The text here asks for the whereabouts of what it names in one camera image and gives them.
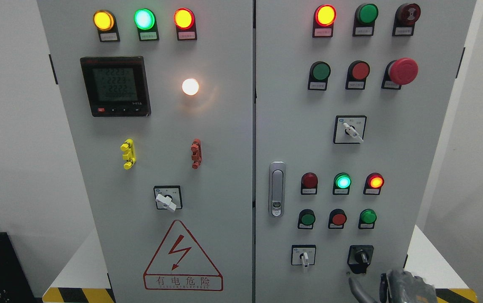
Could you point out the black rotary knob switch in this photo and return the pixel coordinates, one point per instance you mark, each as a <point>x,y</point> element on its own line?
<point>359,258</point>

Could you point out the dark red indicator lower left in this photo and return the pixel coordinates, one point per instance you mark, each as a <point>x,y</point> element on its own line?
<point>309,183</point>

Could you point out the white glowing indicator light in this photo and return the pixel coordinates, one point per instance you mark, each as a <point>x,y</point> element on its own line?
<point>190,86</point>

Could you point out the green push button lower left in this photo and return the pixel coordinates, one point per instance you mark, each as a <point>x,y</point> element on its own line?
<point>306,219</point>

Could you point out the grey left cabinet door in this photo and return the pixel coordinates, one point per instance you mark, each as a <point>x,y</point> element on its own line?
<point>216,197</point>

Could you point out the grey cabinet door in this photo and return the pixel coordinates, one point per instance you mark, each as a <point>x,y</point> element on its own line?
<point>296,126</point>
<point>216,197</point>

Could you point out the green lit indicator lower middle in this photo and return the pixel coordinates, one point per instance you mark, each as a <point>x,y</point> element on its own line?
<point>342,183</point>

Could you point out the green push button second row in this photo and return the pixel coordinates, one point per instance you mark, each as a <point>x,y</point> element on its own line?
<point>318,76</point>

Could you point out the red push button lower middle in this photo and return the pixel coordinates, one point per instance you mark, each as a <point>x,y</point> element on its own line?
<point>337,218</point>

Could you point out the grey right cabinet door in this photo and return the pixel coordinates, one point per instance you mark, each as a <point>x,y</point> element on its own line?
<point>296,126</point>

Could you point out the red electric hazard warning sticker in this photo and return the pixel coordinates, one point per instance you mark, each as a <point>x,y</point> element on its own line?
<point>181,264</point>

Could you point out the red indicator lower right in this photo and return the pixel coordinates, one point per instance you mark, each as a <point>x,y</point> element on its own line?
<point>373,184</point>

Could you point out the black digital power meter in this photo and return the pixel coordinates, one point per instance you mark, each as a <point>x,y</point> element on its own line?
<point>116,86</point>

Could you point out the red push button second row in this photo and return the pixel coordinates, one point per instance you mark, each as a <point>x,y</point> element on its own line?
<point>357,73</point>

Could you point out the green illuminated button lower right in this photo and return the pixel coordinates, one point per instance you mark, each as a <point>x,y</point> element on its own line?
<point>367,219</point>

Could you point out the red indicator light top left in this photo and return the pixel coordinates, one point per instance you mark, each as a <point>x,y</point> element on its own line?
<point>184,20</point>

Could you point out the red lit indicator top right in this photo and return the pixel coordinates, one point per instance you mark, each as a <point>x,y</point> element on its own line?
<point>323,23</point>

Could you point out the green indicator light top left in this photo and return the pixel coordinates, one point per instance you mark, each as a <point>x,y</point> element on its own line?
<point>146,24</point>

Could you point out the red emergency stop mushroom button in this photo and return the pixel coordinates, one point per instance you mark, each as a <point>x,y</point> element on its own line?
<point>399,72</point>

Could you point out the green button top right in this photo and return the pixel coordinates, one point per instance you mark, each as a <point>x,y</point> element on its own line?
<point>364,20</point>

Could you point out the yellow indicator light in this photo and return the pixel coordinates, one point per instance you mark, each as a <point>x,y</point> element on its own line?
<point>106,25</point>

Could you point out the white platform with hazard stripes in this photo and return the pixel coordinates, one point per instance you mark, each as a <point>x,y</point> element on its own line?
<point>85,280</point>

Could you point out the dark red buzzer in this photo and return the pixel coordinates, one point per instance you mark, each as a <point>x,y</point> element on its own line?
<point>405,18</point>

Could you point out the silver door latch handle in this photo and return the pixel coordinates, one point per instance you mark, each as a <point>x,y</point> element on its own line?
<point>276,188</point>

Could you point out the white selector switch left door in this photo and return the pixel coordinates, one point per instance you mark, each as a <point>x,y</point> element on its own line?
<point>168,197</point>

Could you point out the white selector switch upper right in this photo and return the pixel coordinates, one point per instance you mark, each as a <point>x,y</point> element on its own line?
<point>349,129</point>

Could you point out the white selector switch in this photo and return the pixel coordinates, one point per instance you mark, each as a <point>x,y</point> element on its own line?
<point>349,129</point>
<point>303,255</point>

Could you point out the white selector switch bottom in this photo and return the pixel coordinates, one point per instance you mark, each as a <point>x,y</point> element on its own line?
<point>303,255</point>

